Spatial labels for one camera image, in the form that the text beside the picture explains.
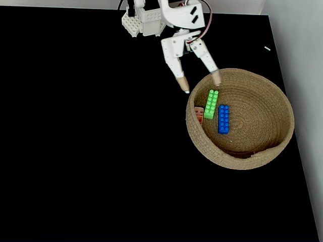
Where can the green lego block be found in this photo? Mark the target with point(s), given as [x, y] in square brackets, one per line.
[211, 104]

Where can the pink lego block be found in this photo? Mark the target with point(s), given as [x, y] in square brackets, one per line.
[198, 114]

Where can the blue lego block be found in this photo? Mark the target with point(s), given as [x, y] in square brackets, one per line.
[223, 119]

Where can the small white tape piece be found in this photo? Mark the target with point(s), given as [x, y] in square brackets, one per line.
[267, 48]

